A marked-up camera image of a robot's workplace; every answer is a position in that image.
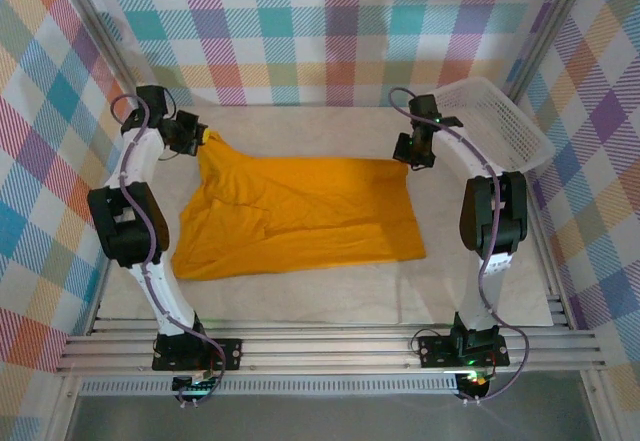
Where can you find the aluminium profile rail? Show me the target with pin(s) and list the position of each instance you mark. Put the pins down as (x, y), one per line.
(325, 351)

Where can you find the yellow t-shirt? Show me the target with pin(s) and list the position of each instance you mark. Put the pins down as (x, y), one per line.
(300, 201)

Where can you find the white plastic lattice basket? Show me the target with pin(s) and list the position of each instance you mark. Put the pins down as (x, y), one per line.
(505, 121)

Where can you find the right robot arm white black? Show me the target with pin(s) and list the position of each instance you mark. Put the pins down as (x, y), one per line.
(492, 211)

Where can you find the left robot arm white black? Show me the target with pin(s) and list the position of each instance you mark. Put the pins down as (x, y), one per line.
(127, 221)

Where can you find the colourful plaid backdrop cloth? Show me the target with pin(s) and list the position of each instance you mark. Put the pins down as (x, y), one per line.
(300, 21)

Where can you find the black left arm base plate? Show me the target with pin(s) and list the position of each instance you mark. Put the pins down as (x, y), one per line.
(227, 353)

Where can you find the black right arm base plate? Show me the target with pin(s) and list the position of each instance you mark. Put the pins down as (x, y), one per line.
(435, 351)

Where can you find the aluminium frame post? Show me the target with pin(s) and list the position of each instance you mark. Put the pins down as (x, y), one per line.
(95, 26)
(545, 26)

